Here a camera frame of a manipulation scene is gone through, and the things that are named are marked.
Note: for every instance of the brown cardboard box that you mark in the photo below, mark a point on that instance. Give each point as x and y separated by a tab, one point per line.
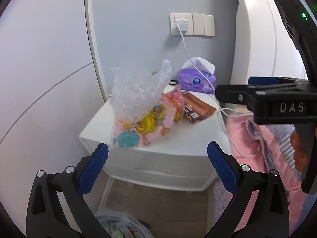
195	109

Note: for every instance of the white corner trim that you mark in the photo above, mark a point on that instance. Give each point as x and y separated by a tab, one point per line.
89	17

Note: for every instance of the white nightstand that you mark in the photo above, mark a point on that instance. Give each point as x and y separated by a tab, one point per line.
177	161

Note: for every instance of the white wall socket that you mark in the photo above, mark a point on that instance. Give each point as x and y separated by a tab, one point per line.
181	23

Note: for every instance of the pink cartoon snack bag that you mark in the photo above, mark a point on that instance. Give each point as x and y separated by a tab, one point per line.
158	122

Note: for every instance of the purple tissue pack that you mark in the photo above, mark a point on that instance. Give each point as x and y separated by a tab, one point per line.
197	75

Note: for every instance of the clear plastic bag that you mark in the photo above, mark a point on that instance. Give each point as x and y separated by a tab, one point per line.
135	92

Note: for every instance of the person's right hand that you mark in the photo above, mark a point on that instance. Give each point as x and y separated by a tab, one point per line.
300	156

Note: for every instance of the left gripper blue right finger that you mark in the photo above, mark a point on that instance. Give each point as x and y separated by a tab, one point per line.
269	217

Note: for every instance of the white wall switch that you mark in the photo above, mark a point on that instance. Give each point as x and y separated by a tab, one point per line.
203	25

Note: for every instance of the pink grey blanket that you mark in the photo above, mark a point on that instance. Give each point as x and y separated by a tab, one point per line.
264	148

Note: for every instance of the white bed headboard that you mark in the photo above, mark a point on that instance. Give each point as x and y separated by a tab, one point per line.
262	44

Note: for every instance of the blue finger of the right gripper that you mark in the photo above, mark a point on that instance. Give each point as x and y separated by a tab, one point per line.
259	80
234	94

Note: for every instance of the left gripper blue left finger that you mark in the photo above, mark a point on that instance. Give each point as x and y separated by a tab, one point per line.
45	216

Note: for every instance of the trash bin with liner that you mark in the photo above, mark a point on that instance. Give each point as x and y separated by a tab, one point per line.
122	224

